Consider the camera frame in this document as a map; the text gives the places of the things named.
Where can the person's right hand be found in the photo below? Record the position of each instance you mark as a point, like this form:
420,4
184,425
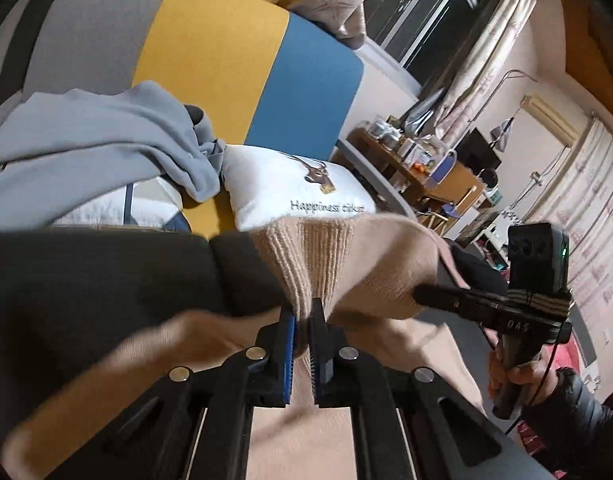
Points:
533,375

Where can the grey yellow blue armchair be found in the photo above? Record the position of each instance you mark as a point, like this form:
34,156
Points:
211,45

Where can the beige air conditioner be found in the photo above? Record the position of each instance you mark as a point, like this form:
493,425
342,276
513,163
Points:
551,117

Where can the black panel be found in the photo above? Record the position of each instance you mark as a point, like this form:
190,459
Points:
6,55

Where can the black monitor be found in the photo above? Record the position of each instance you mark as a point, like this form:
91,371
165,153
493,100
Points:
479,150

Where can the wooden desk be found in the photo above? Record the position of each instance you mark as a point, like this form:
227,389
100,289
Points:
456,180

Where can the light blue garment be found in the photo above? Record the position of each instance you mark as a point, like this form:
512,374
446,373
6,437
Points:
86,145

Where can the white deer print pillow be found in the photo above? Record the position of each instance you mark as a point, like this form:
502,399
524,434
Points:
266,185

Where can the starfish print curtain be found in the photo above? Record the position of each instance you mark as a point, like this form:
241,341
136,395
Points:
326,5

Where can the person's right forearm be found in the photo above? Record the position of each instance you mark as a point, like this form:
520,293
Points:
581,420

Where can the pale patterned curtain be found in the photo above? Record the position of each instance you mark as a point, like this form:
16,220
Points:
486,60
596,210

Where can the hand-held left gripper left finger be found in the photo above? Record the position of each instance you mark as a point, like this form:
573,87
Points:
286,355

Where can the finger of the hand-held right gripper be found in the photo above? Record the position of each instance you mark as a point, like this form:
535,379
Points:
461,301

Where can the beige knit sweater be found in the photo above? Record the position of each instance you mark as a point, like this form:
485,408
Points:
336,260

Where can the small round fan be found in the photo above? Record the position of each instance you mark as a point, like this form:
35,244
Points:
489,178

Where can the white shelf unit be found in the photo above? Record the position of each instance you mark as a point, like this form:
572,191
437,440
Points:
496,230

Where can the barred window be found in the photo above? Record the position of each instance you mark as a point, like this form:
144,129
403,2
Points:
426,10

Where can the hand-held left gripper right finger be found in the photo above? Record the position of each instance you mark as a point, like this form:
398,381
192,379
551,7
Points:
314,350

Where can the metal stand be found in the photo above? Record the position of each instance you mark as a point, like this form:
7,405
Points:
491,95

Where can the small blue chair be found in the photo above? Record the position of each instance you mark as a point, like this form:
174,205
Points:
444,170

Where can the white cushion blue trim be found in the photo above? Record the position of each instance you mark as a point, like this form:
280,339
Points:
111,210

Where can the oranges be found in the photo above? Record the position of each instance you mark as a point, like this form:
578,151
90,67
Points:
422,166

